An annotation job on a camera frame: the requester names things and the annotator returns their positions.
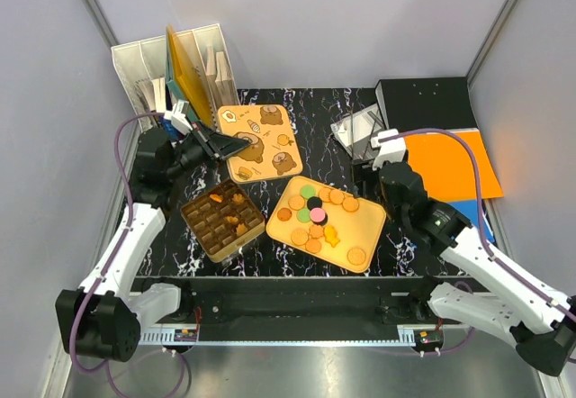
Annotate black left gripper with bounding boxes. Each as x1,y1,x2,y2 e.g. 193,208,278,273
166,120,250,180

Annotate silver tin lid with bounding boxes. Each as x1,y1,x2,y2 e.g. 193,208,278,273
217,104,303,184

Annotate orange fish cookie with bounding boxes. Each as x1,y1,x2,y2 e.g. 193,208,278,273
209,194,224,204

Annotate orange flower cookie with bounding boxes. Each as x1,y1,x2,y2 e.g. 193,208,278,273
231,193,245,204

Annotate brown compartment cookie box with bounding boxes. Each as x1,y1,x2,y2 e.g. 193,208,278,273
180,179,266,263

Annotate yellow cookie tray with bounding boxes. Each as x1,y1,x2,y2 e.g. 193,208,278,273
265,176,386,273

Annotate metal tongs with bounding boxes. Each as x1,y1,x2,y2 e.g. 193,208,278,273
364,108,387,136

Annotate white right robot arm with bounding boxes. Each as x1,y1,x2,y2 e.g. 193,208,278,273
370,128,575,376

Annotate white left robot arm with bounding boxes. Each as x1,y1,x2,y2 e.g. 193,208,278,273
55,122,250,364

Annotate orange folder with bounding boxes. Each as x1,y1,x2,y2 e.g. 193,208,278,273
405,129,503,203

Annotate grey booklet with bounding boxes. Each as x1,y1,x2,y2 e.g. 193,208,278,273
330,104,380,160

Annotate blue folder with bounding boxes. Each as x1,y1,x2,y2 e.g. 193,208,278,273
449,200,496,244

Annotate black binder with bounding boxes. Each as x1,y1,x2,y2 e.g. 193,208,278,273
375,77,477,132

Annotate round tan biscuit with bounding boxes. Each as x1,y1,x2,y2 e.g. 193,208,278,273
346,248,366,266

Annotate black sandwich cookie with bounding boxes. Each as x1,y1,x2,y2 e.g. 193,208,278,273
306,196,323,211

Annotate pink macaron cookie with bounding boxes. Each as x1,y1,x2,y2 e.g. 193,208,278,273
310,207,327,223

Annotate green macaron cookie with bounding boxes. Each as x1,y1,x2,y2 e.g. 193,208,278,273
300,185,316,199

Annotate yellow folder in organizer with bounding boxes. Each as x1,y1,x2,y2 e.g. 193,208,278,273
166,24,212,127

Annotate white file organizer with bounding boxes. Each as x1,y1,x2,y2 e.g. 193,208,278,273
111,23,239,128

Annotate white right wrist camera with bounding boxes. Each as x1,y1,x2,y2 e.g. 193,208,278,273
370,129,407,171

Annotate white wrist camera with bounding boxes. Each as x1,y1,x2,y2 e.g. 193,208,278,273
163,99,195,138
370,129,407,171

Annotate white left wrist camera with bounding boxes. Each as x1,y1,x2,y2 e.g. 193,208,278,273
163,99,195,138

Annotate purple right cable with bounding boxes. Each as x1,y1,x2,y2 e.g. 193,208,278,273
382,130,576,357

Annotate purple cable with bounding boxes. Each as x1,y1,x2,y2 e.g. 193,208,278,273
382,130,576,357
69,110,193,397

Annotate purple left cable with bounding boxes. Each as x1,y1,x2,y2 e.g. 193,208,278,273
69,110,193,397

